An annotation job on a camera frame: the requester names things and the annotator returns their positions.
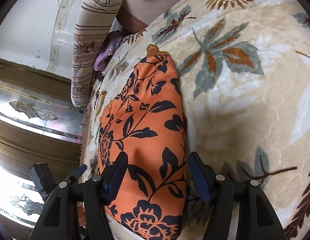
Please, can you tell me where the leaf pattern blanket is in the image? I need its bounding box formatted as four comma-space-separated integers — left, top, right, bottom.
83, 0, 310, 239

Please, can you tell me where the pink bed sheet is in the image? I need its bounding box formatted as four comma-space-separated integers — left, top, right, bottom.
116, 0, 180, 34

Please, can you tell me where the orange floral blouse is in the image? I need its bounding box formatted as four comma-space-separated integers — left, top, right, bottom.
98, 44, 187, 239

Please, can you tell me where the stained glass wooden door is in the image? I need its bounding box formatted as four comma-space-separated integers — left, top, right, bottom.
0, 59, 85, 239

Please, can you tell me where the striped bolster pillow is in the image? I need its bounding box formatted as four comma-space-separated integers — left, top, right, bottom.
71, 0, 123, 107

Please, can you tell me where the purple cloth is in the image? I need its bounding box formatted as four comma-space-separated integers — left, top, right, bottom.
94, 31, 123, 72

